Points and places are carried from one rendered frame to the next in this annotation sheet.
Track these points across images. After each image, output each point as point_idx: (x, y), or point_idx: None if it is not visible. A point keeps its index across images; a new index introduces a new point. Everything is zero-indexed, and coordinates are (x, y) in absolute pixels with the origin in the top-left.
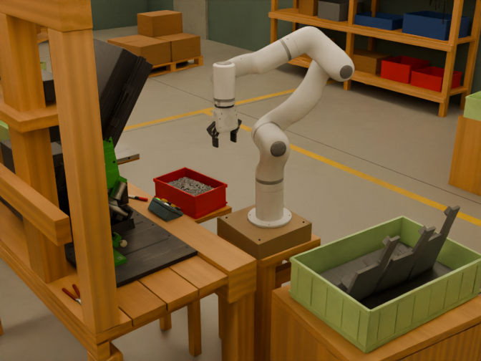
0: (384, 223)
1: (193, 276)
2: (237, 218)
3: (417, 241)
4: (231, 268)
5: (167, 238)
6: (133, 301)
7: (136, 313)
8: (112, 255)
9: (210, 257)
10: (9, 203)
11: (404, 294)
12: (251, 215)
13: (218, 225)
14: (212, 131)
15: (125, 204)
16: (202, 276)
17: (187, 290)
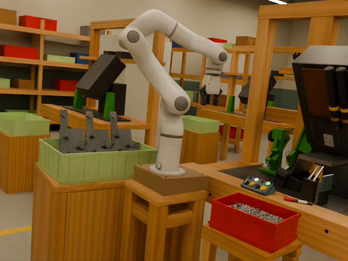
0: (82, 153)
1: (214, 167)
2: (193, 173)
3: (92, 121)
4: (192, 162)
5: (241, 176)
6: (240, 163)
7: (235, 161)
8: (245, 122)
9: (206, 167)
10: None
11: None
12: (182, 170)
13: (207, 183)
14: (218, 94)
15: (286, 173)
16: (208, 166)
17: (214, 163)
